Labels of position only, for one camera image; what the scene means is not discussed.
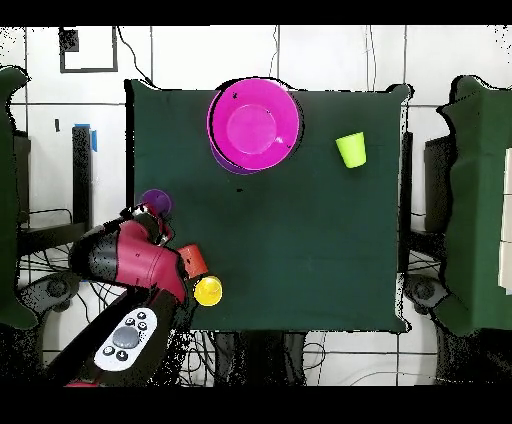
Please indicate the lime green plastic cup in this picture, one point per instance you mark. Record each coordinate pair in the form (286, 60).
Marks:
(352, 150)

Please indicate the orange plastic cup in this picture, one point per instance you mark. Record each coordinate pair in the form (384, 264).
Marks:
(196, 260)

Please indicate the neighbouring green covered table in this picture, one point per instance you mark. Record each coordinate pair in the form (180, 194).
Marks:
(480, 200)
(8, 200)

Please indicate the black metal stand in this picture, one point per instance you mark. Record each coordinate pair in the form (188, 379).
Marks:
(82, 180)

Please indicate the dark green tablecloth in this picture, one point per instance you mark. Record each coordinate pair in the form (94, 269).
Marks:
(300, 240)

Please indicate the large pink plastic bowl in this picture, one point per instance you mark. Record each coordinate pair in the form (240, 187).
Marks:
(254, 124)

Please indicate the black office chair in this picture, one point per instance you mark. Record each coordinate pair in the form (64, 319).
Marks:
(424, 290)
(48, 290)

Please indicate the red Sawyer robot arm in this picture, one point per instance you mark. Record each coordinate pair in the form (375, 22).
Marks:
(140, 260)

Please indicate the purple plastic cup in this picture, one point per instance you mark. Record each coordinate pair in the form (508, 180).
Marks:
(158, 200)

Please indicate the purple plastic bowl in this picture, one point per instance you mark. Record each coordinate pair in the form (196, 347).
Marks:
(228, 166)

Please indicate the yellow plastic cup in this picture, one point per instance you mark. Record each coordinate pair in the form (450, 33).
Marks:
(208, 291)

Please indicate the black square frame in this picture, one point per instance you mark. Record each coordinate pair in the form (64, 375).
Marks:
(114, 52)

